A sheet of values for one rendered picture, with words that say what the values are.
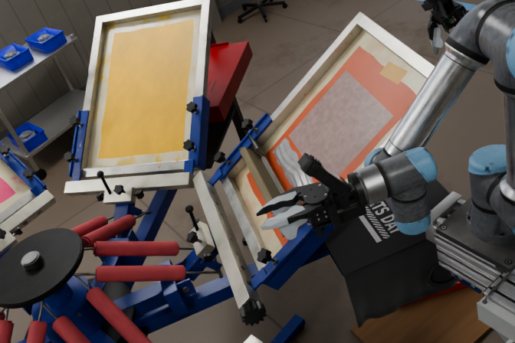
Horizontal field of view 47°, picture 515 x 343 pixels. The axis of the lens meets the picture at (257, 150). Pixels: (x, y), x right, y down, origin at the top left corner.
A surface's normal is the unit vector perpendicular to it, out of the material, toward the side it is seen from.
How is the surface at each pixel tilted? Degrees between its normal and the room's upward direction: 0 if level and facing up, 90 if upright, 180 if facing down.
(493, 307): 0
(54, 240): 0
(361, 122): 32
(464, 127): 0
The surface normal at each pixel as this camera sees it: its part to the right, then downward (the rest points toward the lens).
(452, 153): -0.27, -0.77
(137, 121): -0.34, -0.32
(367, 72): -0.72, -0.45
